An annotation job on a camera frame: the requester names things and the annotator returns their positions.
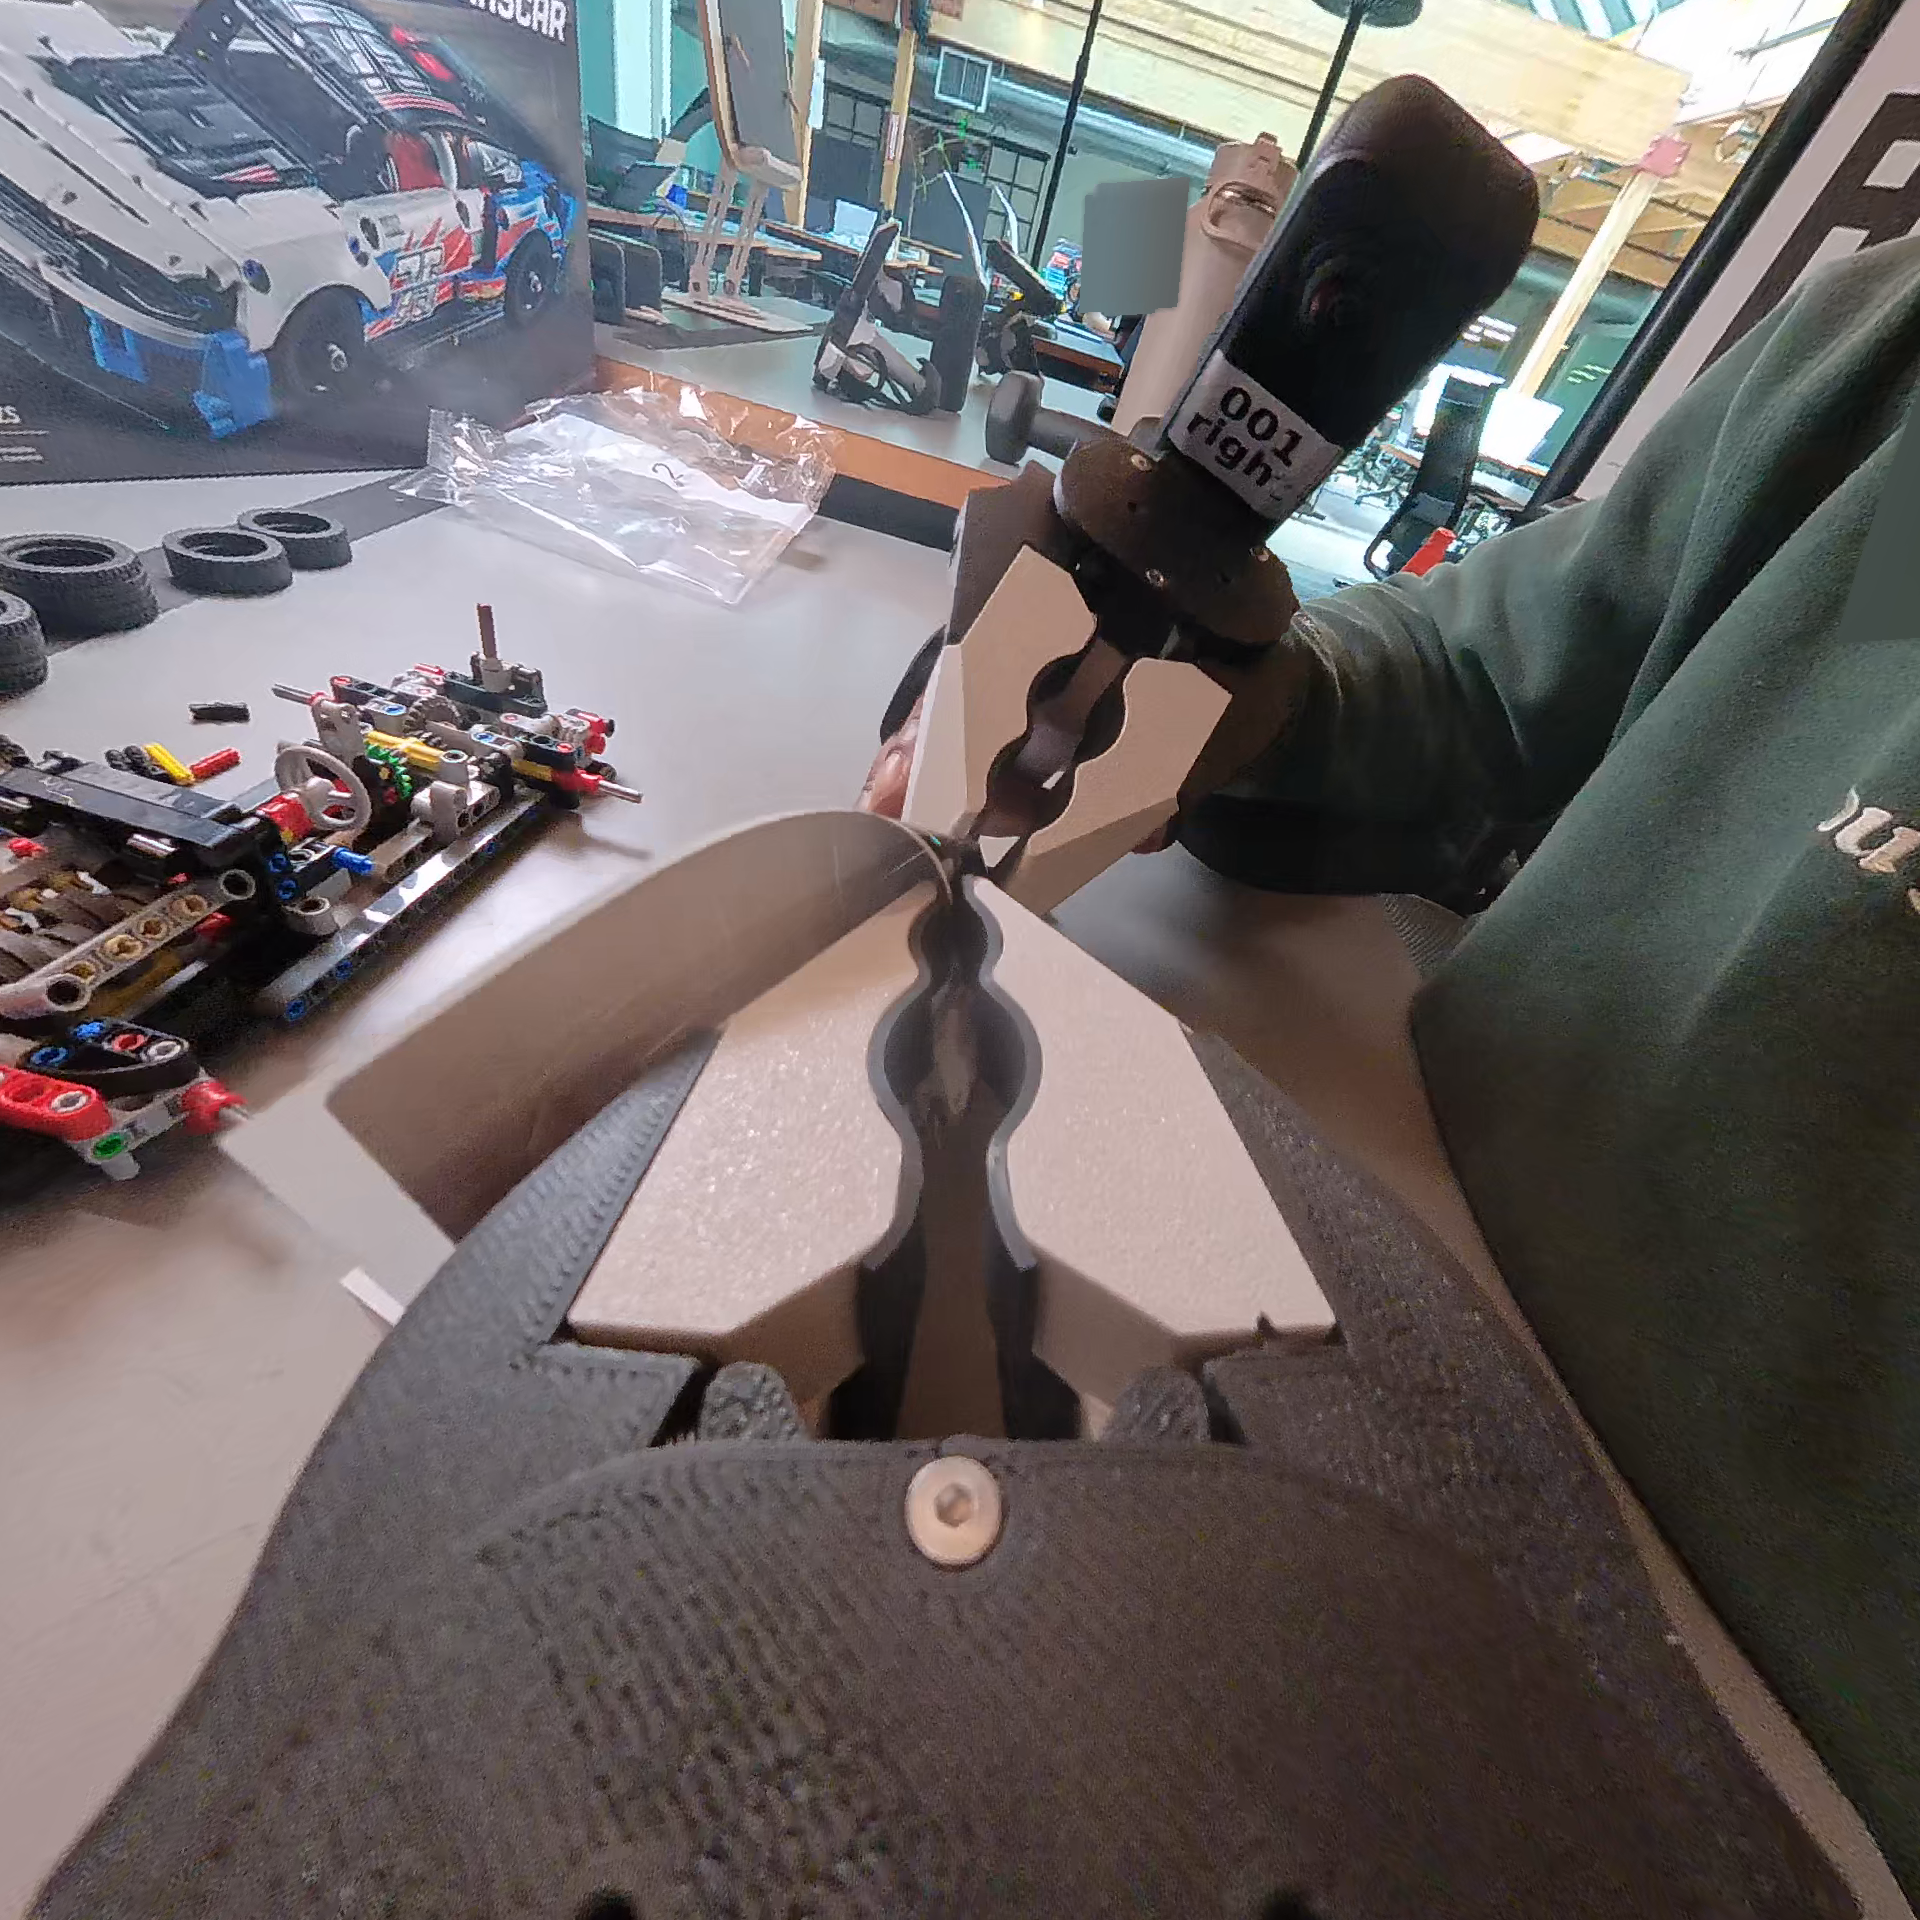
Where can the plywood stand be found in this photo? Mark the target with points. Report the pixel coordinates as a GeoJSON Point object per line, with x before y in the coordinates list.
{"type": "Point", "coordinates": [757, 90]}

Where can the black office chair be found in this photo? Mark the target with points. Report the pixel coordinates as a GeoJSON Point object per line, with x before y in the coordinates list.
{"type": "Point", "coordinates": [1431, 450]}

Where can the wooden edged grey table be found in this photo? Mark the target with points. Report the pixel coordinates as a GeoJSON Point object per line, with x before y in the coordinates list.
{"type": "Point", "coordinates": [704, 376]}

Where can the pile of loose lego pieces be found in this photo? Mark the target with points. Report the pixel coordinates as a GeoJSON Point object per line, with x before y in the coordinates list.
{"type": "Point", "coordinates": [208, 758]}

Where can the partly built lego car chassis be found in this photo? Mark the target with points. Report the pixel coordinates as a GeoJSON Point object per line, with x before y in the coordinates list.
{"type": "Point", "coordinates": [404, 795]}

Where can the person's right forearm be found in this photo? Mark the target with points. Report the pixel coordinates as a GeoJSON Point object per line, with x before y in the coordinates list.
{"type": "Point", "coordinates": [1468, 703]}

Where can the clear empty plastic bag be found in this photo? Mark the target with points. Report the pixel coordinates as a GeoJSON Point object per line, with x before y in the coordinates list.
{"type": "Point", "coordinates": [630, 480]}

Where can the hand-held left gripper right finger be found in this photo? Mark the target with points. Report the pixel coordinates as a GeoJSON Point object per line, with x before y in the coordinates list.
{"type": "Point", "coordinates": [1155, 1183]}

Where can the black rubber toy tire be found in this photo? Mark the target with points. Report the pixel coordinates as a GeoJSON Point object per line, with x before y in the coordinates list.
{"type": "Point", "coordinates": [17, 643]}
{"type": "Point", "coordinates": [300, 553]}
{"type": "Point", "coordinates": [223, 572]}
{"type": "Point", "coordinates": [90, 602]}

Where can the black dumbbell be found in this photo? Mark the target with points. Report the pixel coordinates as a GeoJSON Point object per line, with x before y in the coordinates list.
{"type": "Point", "coordinates": [1021, 413]}

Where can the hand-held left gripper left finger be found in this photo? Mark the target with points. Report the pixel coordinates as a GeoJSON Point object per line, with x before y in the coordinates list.
{"type": "Point", "coordinates": [748, 1183]}

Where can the black lego set box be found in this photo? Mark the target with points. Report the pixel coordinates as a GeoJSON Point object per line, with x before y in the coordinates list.
{"type": "Point", "coordinates": [300, 182]}

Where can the person's right hand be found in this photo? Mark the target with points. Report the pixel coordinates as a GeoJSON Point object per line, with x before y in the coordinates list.
{"type": "Point", "coordinates": [888, 773]}

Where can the holographic lego sticker sheet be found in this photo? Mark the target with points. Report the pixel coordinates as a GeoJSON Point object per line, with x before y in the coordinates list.
{"type": "Point", "coordinates": [600, 990]}

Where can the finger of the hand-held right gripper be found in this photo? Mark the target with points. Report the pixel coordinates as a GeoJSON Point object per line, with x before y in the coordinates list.
{"type": "Point", "coordinates": [1021, 643]}
{"type": "Point", "coordinates": [1155, 736]}

